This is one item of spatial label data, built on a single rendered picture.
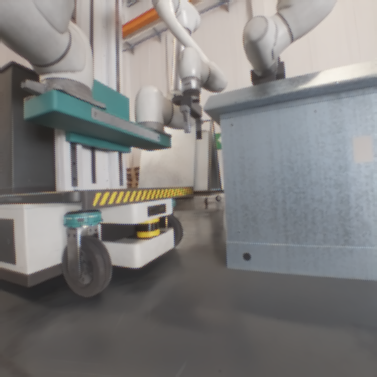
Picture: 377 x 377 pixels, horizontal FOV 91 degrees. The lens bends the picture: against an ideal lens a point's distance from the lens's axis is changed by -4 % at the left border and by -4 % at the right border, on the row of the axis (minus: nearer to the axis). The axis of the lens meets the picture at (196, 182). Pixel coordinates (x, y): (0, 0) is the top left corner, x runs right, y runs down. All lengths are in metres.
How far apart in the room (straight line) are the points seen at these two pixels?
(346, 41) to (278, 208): 6.00
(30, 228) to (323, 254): 0.90
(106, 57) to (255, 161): 0.96
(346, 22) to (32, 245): 6.84
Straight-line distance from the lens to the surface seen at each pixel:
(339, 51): 6.41
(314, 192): 0.74
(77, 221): 0.64
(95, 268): 0.66
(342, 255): 0.78
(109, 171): 1.09
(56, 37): 0.71
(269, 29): 0.70
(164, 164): 3.84
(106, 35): 1.37
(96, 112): 0.77
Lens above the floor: 0.31
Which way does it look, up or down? 2 degrees up
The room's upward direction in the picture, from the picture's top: 3 degrees counter-clockwise
